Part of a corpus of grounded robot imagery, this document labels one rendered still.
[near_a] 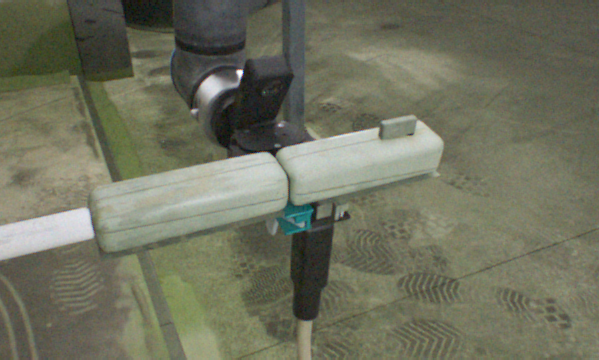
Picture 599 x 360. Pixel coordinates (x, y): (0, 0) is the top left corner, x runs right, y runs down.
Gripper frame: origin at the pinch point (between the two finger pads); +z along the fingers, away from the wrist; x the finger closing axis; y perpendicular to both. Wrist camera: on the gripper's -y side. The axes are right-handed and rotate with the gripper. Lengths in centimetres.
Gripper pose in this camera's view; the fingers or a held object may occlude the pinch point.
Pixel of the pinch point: (316, 204)
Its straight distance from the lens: 48.4
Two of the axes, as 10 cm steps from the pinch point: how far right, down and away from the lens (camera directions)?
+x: -9.1, 2.0, -3.7
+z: 4.2, 5.5, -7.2
